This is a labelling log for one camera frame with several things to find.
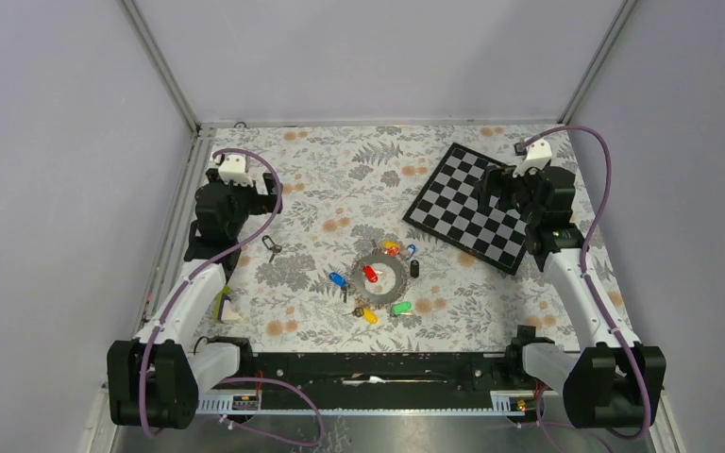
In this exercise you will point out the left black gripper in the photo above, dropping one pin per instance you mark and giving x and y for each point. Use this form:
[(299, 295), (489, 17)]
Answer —
[(262, 203)]

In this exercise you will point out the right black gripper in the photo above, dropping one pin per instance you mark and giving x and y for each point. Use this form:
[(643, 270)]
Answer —
[(500, 178)]

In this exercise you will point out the light blue key tag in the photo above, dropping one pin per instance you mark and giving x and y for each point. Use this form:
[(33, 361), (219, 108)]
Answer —
[(410, 251)]

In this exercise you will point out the red key tag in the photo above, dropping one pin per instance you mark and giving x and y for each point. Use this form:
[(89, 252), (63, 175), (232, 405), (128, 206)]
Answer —
[(370, 274)]

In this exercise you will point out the green key tag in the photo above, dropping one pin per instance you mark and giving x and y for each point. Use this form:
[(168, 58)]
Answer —
[(402, 308)]

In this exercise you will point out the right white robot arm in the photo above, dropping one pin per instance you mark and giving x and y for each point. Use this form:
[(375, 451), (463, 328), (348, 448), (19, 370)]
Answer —
[(616, 381)]

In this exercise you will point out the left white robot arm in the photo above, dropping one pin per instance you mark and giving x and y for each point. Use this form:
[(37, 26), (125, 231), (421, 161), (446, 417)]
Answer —
[(153, 383)]

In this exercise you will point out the small key with carabiner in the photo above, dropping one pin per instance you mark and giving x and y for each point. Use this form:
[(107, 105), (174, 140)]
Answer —
[(273, 248)]

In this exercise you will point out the black white chessboard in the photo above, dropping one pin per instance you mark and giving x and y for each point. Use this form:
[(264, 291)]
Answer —
[(447, 209)]

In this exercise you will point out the yellow white wedge block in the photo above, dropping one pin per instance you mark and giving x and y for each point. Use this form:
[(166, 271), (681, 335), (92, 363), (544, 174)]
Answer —
[(223, 312)]

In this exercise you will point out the floral tablecloth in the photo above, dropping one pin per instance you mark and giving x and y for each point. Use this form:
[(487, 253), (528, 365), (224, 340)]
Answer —
[(345, 189)]

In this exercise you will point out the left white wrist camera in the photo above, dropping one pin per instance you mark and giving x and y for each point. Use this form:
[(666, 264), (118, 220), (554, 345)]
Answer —
[(233, 170)]

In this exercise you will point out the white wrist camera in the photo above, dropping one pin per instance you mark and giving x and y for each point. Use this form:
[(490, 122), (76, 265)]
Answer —
[(537, 155), (233, 170)]

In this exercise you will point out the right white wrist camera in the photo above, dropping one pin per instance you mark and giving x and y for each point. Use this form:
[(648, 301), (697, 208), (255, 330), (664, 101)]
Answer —
[(537, 155)]

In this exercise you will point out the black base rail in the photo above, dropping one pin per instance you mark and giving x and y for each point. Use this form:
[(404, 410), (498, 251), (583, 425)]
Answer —
[(464, 383)]

